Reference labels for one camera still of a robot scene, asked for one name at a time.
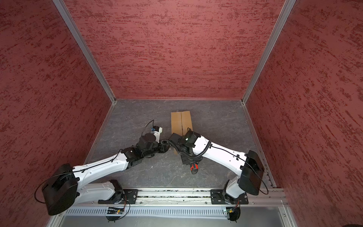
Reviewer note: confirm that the brown cardboard express box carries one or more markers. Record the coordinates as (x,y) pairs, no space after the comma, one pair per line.
(181,122)

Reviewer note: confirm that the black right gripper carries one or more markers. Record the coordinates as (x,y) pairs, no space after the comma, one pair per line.
(185,161)

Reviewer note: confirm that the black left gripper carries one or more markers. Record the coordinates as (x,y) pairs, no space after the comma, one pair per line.
(163,145)

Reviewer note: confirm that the right aluminium corner post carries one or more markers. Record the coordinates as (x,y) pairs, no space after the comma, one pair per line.
(281,20)

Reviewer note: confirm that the aluminium front rail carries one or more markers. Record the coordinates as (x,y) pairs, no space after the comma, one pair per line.
(198,197)

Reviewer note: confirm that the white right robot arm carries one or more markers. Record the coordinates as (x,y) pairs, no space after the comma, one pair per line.
(249,170)

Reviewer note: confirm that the white slotted cable duct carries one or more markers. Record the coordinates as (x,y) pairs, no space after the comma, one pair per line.
(164,212)

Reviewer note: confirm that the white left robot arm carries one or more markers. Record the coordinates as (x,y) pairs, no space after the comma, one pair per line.
(64,187)

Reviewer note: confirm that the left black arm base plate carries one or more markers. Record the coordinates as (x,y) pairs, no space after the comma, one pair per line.
(122,197)

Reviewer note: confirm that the red black utility knife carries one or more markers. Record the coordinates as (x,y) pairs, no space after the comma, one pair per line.
(194,168)

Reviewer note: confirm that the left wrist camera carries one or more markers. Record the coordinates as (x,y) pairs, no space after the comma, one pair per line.
(156,131)

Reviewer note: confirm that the left aluminium corner post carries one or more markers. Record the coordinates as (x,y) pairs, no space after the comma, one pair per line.
(66,16)

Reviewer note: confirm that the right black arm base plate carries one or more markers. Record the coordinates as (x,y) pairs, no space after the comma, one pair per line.
(218,196)

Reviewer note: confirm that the aluminium corner post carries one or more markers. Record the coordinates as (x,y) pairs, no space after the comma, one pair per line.
(281,20)
(66,16)

